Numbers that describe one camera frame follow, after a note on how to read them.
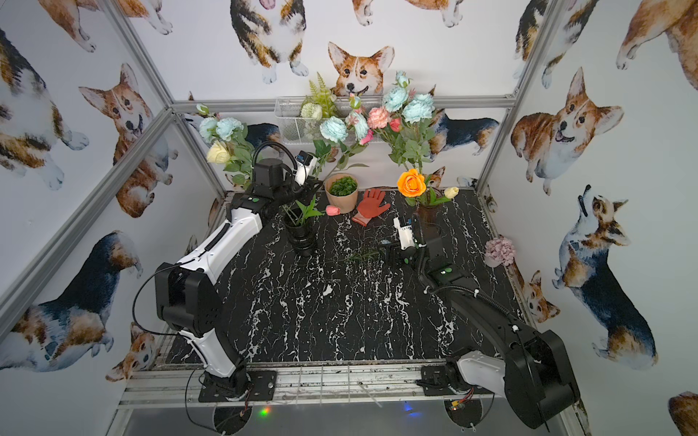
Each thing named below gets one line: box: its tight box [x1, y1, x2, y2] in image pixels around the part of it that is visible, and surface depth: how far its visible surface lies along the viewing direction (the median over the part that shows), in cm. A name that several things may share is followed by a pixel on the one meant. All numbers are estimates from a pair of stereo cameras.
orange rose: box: [397, 168, 427, 199], surface depth 75 cm
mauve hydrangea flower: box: [484, 234, 517, 268], surface depth 93 cm
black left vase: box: [283, 207, 319, 253], surface depth 94 cm
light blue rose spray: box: [312, 110, 370, 180], surface depth 75 cm
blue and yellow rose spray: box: [196, 103, 256, 189], surface depth 80 cm
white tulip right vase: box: [444, 186, 459, 199], surface depth 81 cm
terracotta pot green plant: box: [324, 172, 359, 214], surface depth 111 cm
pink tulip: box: [325, 204, 341, 217], surface depth 85 cm
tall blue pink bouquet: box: [346, 70, 436, 173], surface depth 78 cm
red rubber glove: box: [351, 188, 391, 227], surface depth 116 cm
